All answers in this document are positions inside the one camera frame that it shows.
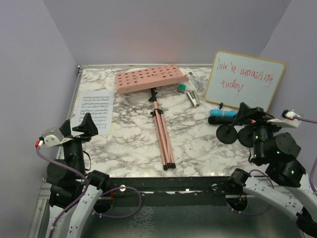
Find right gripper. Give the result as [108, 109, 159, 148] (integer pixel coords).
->
[234, 101, 287, 161]

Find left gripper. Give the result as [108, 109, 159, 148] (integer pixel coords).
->
[60, 112, 98, 176]

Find black microphone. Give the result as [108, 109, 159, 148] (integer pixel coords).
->
[208, 116, 255, 125]

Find white sheet music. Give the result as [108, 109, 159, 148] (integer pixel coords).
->
[70, 90, 114, 135]

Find pink music stand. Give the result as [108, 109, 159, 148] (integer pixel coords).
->
[115, 64, 189, 171]

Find blue toy microphone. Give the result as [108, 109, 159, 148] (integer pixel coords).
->
[210, 109, 237, 118]

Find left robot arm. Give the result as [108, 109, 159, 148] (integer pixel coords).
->
[42, 113, 110, 238]

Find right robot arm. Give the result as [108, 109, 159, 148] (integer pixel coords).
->
[227, 102, 317, 238]

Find white stapler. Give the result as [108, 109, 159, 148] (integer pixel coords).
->
[186, 90, 200, 108]

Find packaged item flat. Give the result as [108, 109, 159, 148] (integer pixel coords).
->
[185, 70, 206, 94]

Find green whiteboard eraser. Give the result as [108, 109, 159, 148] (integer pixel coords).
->
[177, 84, 186, 94]

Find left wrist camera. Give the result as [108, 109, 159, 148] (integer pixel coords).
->
[42, 127, 65, 148]

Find small whiteboard yellow frame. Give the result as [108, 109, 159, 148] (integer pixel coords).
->
[205, 51, 286, 111]

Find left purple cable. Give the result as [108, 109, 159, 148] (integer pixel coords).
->
[35, 141, 142, 238]

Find purple cable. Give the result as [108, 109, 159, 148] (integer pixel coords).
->
[227, 109, 317, 216]
[35, 141, 142, 238]

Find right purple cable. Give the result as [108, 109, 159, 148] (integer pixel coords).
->
[227, 109, 317, 216]

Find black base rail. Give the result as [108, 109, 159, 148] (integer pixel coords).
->
[97, 176, 242, 207]

